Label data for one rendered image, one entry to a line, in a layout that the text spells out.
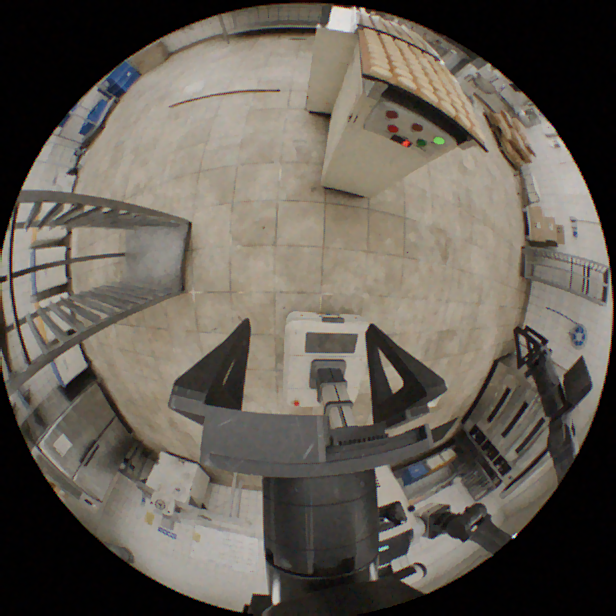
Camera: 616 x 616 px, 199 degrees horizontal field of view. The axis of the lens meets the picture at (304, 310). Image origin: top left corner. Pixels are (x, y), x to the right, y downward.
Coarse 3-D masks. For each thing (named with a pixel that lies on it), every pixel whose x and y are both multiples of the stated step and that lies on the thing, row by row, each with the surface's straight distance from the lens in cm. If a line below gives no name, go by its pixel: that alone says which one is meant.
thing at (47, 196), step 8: (24, 192) 72; (32, 192) 72; (40, 192) 72; (48, 192) 73; (56, 192) 73; (64, 192) 74; (24, 200) 71; (32, 200) 71; (40, 200) 72; (48, 200) 72; (56, 200) 73; (64, 200) 74; (72, 200) 75; (80, 200) 76; (88, 200) 77; (96, 200) 79; (104, 200) 80; (112, 200) 82; (112, 208) 84; (120, 208) 85; (128, 208) 87; (136, 208) 90; (144, 208) 94; (152, 216) 101; (160, 216) 102; (168, 216) 107; (176, 216) 113
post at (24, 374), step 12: (156, 300) 107; (120, 312) 91; (132, 312) 94; (108, 324) 86; (72, 336) 79; (84, 336) 80; (60, 348) 77; (36, 360) 76; (48, 360) 76; (24, 372) 75; (36, 372) 76; (12, 384) 76
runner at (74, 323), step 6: (48, 306) 134; (54, 306) 125; (54, 312) 117; (60, 312) 112; (66, 312) 99; (60, 318) 104; (66, 318) 100; (72, 318) 92; (72, 324) 90; (78, 324) 85; (78, 330) 82; (84, 330) 80
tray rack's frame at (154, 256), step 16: (16, 224) 132; (32, 224) 132; (128, 240) 162; (144, 240) 146; (160, 240) 134; (176, 240) 124; (96, 256) 150; (112, 256) 158; (128, 256) 161; (144, 256) 145; (160, 256) 133; (176, 256) 123; (16, 272) 133; (32, 272) 134; (128, 272) 161; (144, 272) 145; (160, 272) 133; (176, 272) 124; (176, 288) 125
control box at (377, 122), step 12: (384, 108) 57; (396, 108) 57; (372, 120) 61; (384, 120) 60; (396, 120) 60; (408, 120) 60; (420, 120) 60; (372, 132) 65; (384, 132) 64; (408, 132) 63; (420, 132) 63; (432, 132) 63; (444, 132) 66; (432, 144) 67; (444, 144) 66
